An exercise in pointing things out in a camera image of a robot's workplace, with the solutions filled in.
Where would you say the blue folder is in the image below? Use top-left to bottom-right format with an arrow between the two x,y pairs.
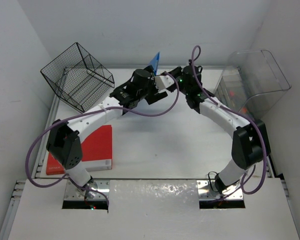
144,52 -> 160,76

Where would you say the pink highlighter marker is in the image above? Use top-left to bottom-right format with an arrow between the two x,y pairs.
229,91 -> 235,98

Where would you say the clear grey drawer organizer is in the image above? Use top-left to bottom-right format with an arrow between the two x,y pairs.
214,49 -> 291,120

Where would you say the black wire mesh basket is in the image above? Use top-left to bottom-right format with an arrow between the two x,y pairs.
40,42 -> 115,113

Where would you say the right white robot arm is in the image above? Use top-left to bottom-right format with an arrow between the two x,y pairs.
166,65 -> 271,194

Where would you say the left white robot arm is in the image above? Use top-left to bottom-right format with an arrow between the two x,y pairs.
46,68 -> 175,188

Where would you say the red notebook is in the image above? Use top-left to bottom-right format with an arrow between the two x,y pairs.
46,123 -> 113,175

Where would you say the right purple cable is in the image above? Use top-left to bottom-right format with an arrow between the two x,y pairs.
191,45 -> 268,202

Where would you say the purple cable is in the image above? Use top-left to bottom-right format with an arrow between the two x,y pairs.
25,71 -> 181,203
191,45 -> 268,202

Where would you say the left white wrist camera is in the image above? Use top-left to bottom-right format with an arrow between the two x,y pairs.
154,75 -> 175,92

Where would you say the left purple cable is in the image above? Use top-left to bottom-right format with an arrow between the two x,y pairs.
25,71 -> 181,203

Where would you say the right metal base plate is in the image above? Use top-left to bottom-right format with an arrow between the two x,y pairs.
196,179 -> 244,201

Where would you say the metal base plate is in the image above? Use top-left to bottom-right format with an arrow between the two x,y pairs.
63,179 -> 110,201
196,179 -> 244,201

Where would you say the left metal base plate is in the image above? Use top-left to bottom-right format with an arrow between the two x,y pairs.
63,179 -> 110,201

